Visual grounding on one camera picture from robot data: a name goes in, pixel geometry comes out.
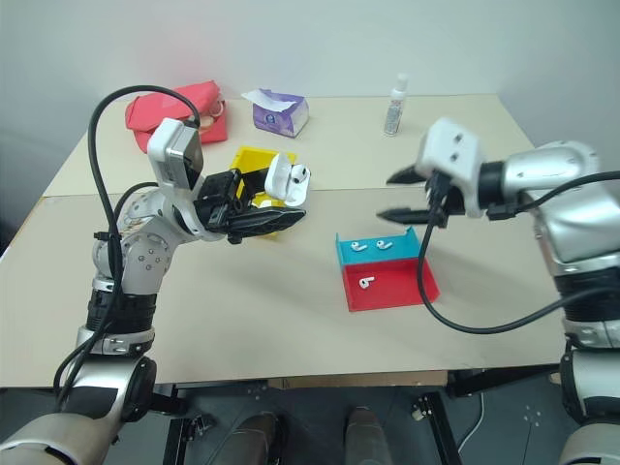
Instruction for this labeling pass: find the white earbud case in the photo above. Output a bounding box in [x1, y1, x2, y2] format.
[263, 153, 312, 209]

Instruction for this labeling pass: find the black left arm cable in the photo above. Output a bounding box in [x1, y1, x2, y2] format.
[51, 85, 202, 414]

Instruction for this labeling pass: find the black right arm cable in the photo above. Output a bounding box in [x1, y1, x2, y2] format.
[417, 170, 620, 336]

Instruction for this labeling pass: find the thin white floor cable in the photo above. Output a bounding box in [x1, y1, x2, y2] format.
[456, 390, 486, 452]

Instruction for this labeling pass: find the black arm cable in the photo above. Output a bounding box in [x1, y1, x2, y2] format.
[51, 85, 202, 414]
[417, 170, 620, 336]

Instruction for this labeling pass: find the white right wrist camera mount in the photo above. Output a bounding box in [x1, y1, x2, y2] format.
[415, 116, 486, 217]

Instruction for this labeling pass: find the dark rounded shape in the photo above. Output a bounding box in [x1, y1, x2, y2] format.
[231, 410, 283, 465]
[345, 406, 388, 465]

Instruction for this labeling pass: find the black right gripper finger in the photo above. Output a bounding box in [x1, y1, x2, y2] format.
[375, 207, 432, 225]
[385, 164, 428, 186]

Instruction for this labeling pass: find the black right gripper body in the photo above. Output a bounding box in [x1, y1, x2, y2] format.
[423, 169, 467, 229]

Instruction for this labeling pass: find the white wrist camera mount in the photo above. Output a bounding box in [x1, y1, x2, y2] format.
[146, 117, 206, 195]
[415, 116, 486, 217]

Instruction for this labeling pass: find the teal and red tray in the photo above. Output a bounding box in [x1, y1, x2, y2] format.
[334, 226, 443, 313]

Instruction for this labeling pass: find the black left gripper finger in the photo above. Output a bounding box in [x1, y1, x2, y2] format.
[226, 205, 310, 239]
[239, 168, 270, 205]

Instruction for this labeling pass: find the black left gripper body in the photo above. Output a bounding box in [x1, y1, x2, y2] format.
[193, 169, 244, 245]

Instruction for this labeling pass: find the small white spray bottle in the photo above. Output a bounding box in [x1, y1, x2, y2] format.
[383, 73, 411, 138]

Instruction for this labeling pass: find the red fabric pouch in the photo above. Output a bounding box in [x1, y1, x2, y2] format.
[124, 79, 230, 154]

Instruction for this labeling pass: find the yellow plastic bin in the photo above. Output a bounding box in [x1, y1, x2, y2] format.
[228, 145, 298, 241]

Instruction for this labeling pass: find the purple tissue pack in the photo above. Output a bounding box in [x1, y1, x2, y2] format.
[241, 87, 310, 140]

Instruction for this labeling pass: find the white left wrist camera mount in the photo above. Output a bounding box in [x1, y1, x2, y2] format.
[146, 117, 206, 195]

